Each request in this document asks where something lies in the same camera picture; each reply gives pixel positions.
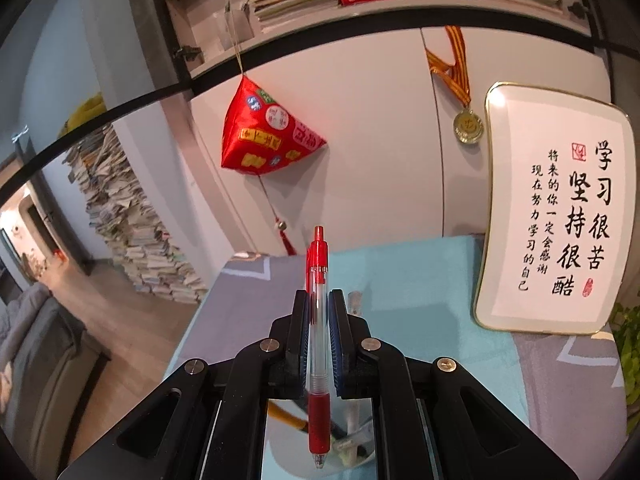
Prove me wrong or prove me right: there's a grey sofa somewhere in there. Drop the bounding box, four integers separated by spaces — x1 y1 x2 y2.
0 280 113 461

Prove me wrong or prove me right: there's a blue grey printed tablecloth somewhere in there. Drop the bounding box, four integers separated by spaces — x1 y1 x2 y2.
160 234 631 480

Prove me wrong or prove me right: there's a medal with striped ribbon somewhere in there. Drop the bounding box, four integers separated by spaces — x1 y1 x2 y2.
424 25 486 146

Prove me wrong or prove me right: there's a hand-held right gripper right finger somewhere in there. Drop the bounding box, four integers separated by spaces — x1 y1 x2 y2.
327 289 576 480

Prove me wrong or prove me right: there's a yellow pen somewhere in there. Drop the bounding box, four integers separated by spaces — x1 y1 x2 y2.
267 402 307 433

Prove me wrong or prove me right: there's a tall pile of books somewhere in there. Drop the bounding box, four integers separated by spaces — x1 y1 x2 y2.
65 125 208 306

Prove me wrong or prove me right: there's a white cabinet with shelf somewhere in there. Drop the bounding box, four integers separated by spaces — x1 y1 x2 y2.
150 0 640 261

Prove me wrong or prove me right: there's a green potted plant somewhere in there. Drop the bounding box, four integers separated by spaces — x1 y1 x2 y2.
607 302 640 436

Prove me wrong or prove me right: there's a yellow object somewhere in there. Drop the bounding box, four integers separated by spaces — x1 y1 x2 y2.
62 92 108 133

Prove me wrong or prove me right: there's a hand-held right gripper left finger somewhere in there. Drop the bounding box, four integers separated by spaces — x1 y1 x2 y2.
57 289 311 480

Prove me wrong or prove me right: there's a grey pen holder cup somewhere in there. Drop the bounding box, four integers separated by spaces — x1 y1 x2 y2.
262 400 378 480

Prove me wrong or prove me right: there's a clear pen with red grip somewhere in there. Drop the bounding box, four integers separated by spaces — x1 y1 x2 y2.
306 226 333 471

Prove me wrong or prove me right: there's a grey green pen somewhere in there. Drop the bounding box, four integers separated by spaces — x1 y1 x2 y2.
332 435 376 463

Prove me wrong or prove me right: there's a red hanging ornament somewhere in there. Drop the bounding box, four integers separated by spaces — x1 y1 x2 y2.
221 75 328 257

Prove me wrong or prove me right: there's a framed calligraphy sign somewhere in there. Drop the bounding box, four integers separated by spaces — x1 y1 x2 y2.
472 81 635 335

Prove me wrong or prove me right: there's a clear plastic box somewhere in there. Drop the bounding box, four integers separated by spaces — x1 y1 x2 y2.
212 0 256 51

